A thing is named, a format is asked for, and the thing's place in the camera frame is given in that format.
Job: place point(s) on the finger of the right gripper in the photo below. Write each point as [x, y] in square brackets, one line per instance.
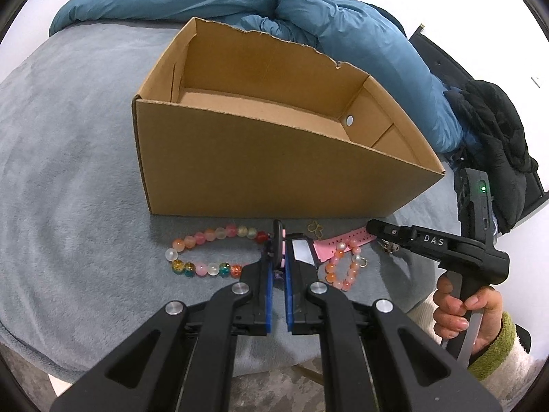
[401, 235]

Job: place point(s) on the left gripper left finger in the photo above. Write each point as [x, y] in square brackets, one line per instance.
[254, 317]

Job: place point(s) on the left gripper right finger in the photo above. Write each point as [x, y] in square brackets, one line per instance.
[301, 270]

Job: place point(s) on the small gold earring pair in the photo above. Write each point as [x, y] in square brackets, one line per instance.
[388, 247]

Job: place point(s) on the pink smart watch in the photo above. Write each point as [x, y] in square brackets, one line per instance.
[339, 240]

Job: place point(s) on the green fuzzy sleeve forearm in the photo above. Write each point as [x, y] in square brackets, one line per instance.
[504, 367]

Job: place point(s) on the right hand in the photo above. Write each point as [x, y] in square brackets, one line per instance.
[449, 315]

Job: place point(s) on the black jacket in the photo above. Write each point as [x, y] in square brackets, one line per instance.
[495, 142]

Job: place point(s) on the black headboard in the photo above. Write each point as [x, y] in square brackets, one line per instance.
[449, 70]

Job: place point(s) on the grey plush bed blanket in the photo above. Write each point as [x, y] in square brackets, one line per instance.
[82, 259]

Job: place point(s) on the brown cardboard box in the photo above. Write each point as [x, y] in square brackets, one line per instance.
[235, 124]

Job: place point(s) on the blue duvet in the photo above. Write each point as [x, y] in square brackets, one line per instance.
[346, 30]

